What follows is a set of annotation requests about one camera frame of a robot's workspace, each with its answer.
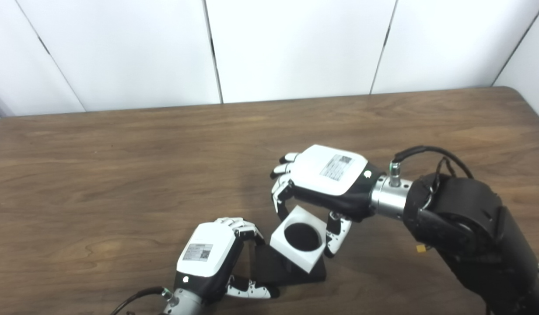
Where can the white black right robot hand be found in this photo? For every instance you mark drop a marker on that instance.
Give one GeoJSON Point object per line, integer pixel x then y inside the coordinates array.
{"type": "Point", "coordinates": [326, 175]}

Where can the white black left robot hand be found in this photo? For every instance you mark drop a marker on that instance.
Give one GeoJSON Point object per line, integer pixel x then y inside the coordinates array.
{"type": "Point", "coordinates": [208, 253]}

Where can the black peg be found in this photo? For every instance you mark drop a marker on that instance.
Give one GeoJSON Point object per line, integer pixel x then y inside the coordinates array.
{"type": "Point", "coordinates": [269, 271]}

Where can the white square piece with hole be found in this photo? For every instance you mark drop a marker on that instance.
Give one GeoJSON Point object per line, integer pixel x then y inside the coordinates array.
{"type": "Point", "coordinates": [304, 259]}

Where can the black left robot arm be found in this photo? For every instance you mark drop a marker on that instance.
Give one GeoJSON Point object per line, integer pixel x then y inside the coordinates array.
{"type": "Point", "coordinates": [184, 304]}

